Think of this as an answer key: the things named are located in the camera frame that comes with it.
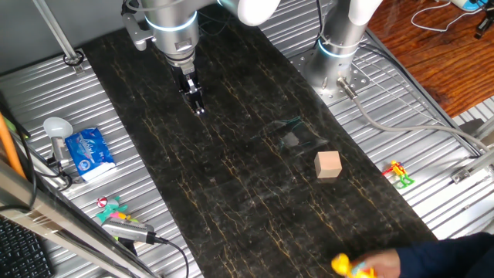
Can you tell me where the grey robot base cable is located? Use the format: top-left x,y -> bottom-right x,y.
336,76 -> 491,154

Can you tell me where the aluminium pole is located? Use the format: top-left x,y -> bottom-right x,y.
32,0 -> 86,75

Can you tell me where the wooden cube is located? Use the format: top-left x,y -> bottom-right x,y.
313,150 -> 343,179

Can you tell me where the black marble pattern mat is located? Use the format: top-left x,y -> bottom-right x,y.
83,7 -> 439,278

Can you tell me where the small red yellow green figure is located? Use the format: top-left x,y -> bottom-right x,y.
381,160 -> 416,190

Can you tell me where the forearm in dark blue sleeve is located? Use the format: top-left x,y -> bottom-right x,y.
395,231 -> 494,278

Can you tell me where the silver depth camera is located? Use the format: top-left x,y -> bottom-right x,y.
101,217 -> 157,245

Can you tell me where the white cable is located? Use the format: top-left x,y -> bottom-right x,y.
410,0 -> 484,33

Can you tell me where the black cable ring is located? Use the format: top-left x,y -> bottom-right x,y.
63,49 -> 86,67

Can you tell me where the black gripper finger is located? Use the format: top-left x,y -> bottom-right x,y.
181,91 -> 196,110
191,91 -> 206,116

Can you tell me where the aluminium frame bar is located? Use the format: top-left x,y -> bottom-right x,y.
0,160 -> 157,278

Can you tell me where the black tripod stand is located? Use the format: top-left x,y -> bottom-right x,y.
473,5 -> 494,40

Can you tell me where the orange pole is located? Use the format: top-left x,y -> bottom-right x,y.
0,113 -> 26,179

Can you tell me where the person's hand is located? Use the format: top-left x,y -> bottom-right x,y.
353,249 -> 402,278

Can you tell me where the clear plastic sheet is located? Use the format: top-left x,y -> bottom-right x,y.
249,114 -> 330,156

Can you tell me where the blue tissue pack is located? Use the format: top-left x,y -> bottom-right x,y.
64,127 -> 117,182

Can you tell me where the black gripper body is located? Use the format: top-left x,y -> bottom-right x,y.
171,63 -> 203,102

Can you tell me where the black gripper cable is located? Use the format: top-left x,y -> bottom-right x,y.
120,0 -> 142,17

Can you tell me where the black camera cable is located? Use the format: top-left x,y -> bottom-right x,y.
154,236 -> 190,278

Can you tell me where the yellow orange turtle toy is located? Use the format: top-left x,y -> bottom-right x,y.
330,253 -> 377,278

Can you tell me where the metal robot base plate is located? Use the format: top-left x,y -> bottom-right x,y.
289,48 -> 372,106

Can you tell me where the teal seal toy with ball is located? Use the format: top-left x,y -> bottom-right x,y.
95,195 -> 129,223

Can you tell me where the black keyboard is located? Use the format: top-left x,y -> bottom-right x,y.
0,217 -> 54,278

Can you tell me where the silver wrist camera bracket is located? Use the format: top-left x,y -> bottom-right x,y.
122,12 -> 156,52

